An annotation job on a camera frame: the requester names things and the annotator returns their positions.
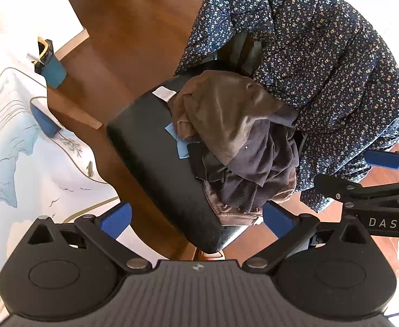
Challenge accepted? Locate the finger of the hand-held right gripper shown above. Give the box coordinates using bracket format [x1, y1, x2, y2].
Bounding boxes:
[313, 174, 399, 208]
[364, 147, 399, 181]

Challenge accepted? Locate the brown sweater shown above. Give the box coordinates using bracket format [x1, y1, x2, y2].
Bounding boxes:
[170, 70, 285, 178]

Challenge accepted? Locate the dark navy garment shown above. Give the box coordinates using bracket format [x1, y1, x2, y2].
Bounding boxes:
[188, 104, 300, 213]

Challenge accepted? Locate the white label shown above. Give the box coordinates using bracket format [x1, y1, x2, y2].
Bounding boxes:
[152, 87, 177, 102]

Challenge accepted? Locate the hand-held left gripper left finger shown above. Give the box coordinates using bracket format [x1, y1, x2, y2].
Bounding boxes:
[27, 202, 153, 274]

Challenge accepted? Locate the light blue cloth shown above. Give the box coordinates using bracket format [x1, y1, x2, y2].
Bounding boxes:
[165, 123, 202, 159]

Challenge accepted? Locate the shiny brown garment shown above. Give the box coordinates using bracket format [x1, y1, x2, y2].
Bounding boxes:
[201, 170, 299, 227]

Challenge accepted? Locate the white printed tablecloth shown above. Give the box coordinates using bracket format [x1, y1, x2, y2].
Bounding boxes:
[0, 34, 162, 327]

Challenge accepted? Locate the blue waste bin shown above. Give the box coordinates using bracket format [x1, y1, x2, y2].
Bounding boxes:
[32, 39, 67, 89]

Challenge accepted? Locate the wooden chair with black seat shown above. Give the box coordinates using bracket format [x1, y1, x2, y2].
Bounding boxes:
[107, 31, 306, 261]

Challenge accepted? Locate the blue floral jacket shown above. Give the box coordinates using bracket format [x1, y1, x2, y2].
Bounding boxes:
[174, 0, 399, 213]

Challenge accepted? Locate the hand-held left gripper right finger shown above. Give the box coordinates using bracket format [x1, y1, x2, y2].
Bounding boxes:
[242, 200, 370, 274]

